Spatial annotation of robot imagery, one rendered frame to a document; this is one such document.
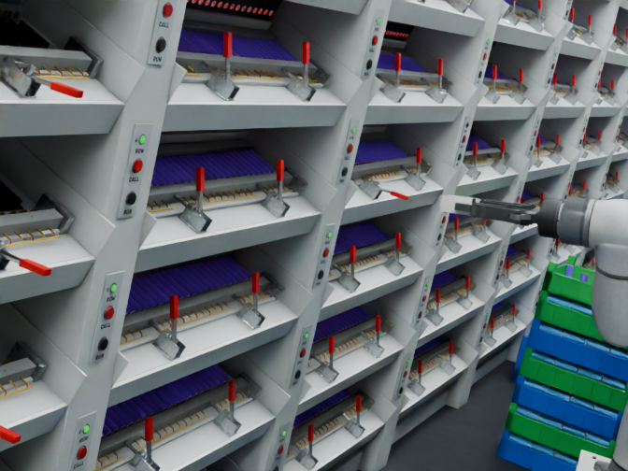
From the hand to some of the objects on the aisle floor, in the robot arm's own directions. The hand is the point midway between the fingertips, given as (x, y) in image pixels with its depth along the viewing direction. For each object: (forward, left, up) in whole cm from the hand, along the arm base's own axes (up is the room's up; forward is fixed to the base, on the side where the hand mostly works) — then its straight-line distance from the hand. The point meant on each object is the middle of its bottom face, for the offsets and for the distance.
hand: (458, 205), depth 227 cm
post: (+31, +14, -77) cm, 84 cm away
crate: (-48, -84, -77) cm, 124 cm away
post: (+10, -53, -78) cm, 94 cm away
